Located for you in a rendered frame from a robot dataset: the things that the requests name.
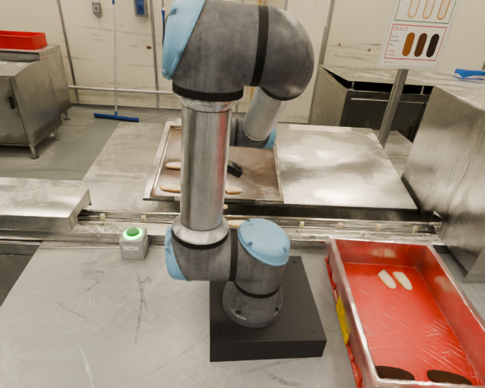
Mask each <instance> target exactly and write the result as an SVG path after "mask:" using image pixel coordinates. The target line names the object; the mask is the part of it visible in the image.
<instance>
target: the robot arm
mask: <svg viewBox="0 0 485 388"><path fill-rule="evenodd" d="M314 64H315V59H314V51H313V45H312V42H311V41H310V38H309V36H308V33H307V31H306V30H305V29H304V27H303V25H302V24H301V23H300V22H299V21H298V20H297V19H296V18H295V17H294V16H293V15H291V14H290V13H288V12H287V11H286V10H284V9H281V8H278V7H275V6H271V5H256V4H249V3H242V2H231V1H224V0H175V1H174V2H173V3H172V5H171V7H170V10H169V15H168V19H167V23H166V32H165V38H164V44H163V51H162V76H163V78H165V79H167V80H172V92H173V94H174V95H175V96H176V97H177V98H178V99H179V100H180V101H181V103H182V128H181V182H180V215H179V216H177V217H176V218H175V220H174V221H173V224H172V226H169V227H168V228H167V230H166V236H165V251H166V252H165V258H166V268H167V271H168V274H169V275H170V277H172V278H173V279H176V280H185V281H187V282H191V281H228V282H227V284H226V285H225V287H224V290H223V294H222V306H223V309H224V310H225V312H226V314H227V315H228V317H229V318H230V319H231V320H233V321H234V322H235V323H238V324H239V325H241V326H244V327H248V328H263V327H266V326H269V325H270V324H272V323H274V322H275V321H276V320H277V319H278V317H279V315H280V313H281V310H282V307H283V294H282V290H281V282H282V279H283V274H284V271H285V268H286V263H287V262H288V260H289V249H290V241H289V237H288V236H287V234H286V232H285V231H284V230H283V229H282V228H281V227H279V226H277V224H275V223H274V222H271V221H269V220H267V219H260V218H251V219H247V221H244V222H242V223H241V225H240V226H239V228H229V224H228V222H227V221H226V219H225V218H224V217H223V216H222V213H223V204H224V195H225V187H226V172H228V173H230V174H232V175H233V176H235V177H237V178H240V176H241V175H242V174H243V168H242V166H240V165H239V164H236V163H234V162H233V161H231V160H229V159H228V154H229V147H230V146H235V147H246V148H257V149H271V148H272V147H273V146H274V143H275V141H276V123H277V122H278V121H279V119H280V117H281V116H282V114H283V113H284V112H285V110H286V108H287V106H288V105H289V104H290V102H291V100H294V99H296V98H298V97H299V96H300V95H301V94H302V93H303V92H304V90H305V89H306V87H307V86H308V84H309V82H310V80H311V78H312V76H313V70H314ZM244 86H254V87H256V89H255V91H254V93H253V97H252V100H251V102H250V104H249V108H248V110H247V113H246V117H245V119H232V108H233V106H234V105H235V104H236V103H237V102H239V101H240V100H241V99H242V98H243V91H244Z"/></svg>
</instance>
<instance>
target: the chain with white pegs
mask: <svg viewBox="0 0 485 388"><path fill-rule="evenodd" d="M100 219H101V220H98V221H114V220H105V214H103V213H101V215H100ZM141 219H142V221H141V222H146V216H144V215H142V217H141ZM299 227H300V228H303V227H304V222H302V221H300V224H299ZM342 228H343V224H342V223H341V222H339V225H338V227H337V229H342ZM380 228H381V225H380V224H376V228H375V230H364V231H380ZM303 229H313V228H303ZM418 229H419V227H418V226H414V227H413V231H412V232H417V231H418Z"/></svg>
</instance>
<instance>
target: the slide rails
mask: <svg viewBox="0 0 485 388"><path fill-rule="evenodd" d="M100 215H101V214H88V213H79V214H78V215H77V218H95V219H100ZM141 217H142V216H129V215H109V214H105V218H106V219H134V220H142V219H141ZM145 218H146V220H155V221H174V220H175V218H176V217H168V216H145ZM78 221H90V222H119V221H98V220H78ZM271 222H274V223H275V224H277V225H278V226H299V224H300V222H288V221H271ZM130 223H151V224H172V223H159V222H130ZM338 225H339V223H327V222H304V226H317V227H338ZM413 227H414V226H388V225H381V228H380V229H398V230H413ZM418 227H419V229H418V230H419V231H434V229H435V227H427V226H418ZM281 228H282V229H303V228H283V227H281ZM343 228H358V229H375V228H376V225H368V224H348V223H343ZM315 230H336V231H357V232H385V231H364V230H343V229H315ZM397 233H418V234H436V233H425V232H397Z"/></svg>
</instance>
